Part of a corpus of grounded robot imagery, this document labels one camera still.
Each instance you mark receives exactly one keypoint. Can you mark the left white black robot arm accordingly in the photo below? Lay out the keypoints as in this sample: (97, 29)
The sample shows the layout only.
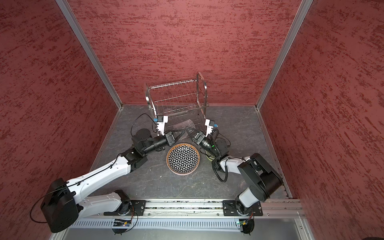
(67, 201)

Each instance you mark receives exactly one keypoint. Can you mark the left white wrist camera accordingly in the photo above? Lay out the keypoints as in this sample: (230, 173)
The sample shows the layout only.
(161, 122)

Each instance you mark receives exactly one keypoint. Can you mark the left aluminium corner post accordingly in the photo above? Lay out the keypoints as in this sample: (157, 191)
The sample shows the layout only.
(79, 33)

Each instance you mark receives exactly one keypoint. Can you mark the left base circuit board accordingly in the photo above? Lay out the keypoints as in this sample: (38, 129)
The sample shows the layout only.
(121, 226)

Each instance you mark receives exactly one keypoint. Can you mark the right base circuit board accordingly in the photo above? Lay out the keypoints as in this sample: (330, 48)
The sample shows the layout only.
(246, 226)

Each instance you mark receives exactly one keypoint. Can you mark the aluminium front rail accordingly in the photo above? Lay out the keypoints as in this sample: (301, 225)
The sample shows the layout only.
(194, 214)

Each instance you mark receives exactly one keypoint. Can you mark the aluminium corner post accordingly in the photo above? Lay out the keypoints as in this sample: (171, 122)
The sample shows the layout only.
(291, 35)
(79, 33)

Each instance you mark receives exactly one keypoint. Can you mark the pale green bowl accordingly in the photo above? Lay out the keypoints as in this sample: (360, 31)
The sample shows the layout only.
(205, 153)

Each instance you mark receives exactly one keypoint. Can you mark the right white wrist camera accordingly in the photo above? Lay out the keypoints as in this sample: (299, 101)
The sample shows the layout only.
(210, 124)

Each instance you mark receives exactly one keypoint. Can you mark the base circuit board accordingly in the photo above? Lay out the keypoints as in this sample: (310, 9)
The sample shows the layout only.
(246, 226)
(121, 226)

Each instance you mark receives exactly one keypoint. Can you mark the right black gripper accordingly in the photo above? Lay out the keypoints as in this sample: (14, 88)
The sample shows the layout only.
(198, 136)

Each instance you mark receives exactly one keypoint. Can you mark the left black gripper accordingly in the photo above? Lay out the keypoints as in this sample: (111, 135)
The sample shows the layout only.
(171, 138)

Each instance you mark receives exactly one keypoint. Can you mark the steel two-tier dish rack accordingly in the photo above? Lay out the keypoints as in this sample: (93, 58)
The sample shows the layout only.
(180, 101)

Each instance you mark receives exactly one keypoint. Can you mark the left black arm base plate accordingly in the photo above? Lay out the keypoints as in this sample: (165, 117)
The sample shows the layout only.
(138, 207)

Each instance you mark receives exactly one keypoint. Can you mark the white patterned deep plate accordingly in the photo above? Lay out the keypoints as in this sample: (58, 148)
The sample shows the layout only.
(183, 159)

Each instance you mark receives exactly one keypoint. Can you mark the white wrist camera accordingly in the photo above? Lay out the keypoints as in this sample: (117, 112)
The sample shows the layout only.
(210, 124)
(161, 122)

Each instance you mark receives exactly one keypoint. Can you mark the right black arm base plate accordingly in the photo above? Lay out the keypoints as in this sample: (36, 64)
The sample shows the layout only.
(235, 208)

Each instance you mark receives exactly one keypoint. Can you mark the right aluminium corner post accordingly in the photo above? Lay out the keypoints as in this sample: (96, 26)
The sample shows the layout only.
(291, 35)

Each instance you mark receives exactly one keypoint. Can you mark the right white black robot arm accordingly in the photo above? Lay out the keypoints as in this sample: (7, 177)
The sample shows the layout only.
(261, 178)

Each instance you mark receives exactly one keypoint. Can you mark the clear glass cup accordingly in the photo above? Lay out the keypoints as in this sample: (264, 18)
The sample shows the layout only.
(182, 125)

